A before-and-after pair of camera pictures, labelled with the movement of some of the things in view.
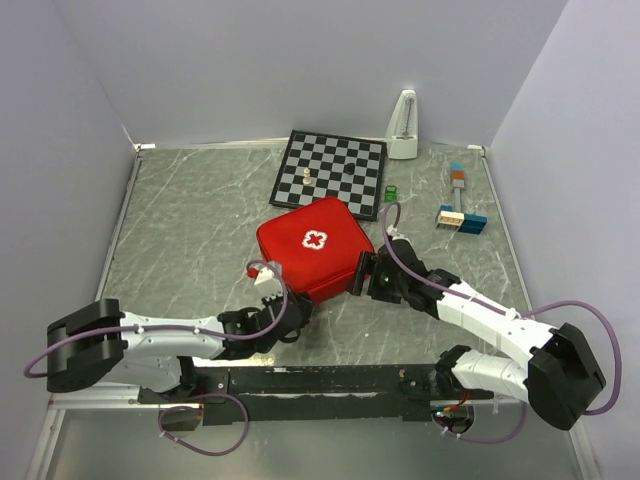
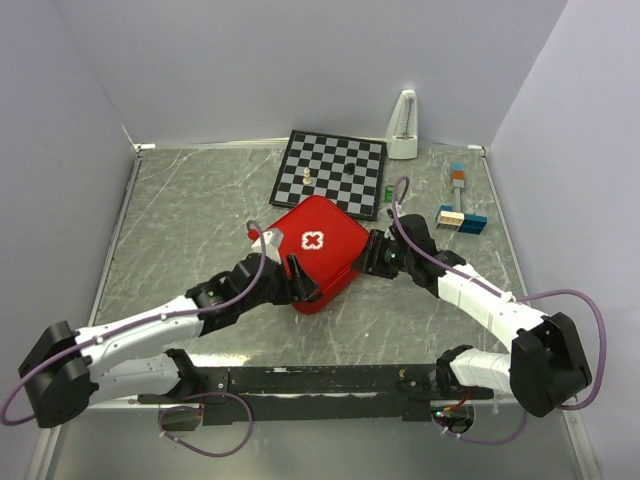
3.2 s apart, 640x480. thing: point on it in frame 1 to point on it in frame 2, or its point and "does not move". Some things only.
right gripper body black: [382, 286] to [389, 259]
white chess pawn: [307, 180] does not move
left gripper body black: [266, 347] to [276, 292]
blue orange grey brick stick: [458, 183] does not move
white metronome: [402, 135] does not move
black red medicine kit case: [317, 248] does not move
